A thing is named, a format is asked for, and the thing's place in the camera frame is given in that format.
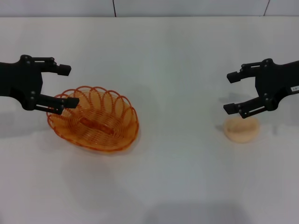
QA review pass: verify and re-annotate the pale steamed bun toy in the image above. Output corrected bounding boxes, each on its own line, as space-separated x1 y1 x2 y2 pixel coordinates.
223 116 261 144

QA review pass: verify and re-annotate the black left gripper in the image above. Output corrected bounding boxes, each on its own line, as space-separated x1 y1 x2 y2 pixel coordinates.
0 55 80 115

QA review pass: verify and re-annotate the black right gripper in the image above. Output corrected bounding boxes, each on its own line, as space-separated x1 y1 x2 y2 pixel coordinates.
223 58 299 119

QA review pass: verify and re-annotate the orange woven plastic basket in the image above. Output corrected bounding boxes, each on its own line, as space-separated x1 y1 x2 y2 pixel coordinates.
46 85 140 151

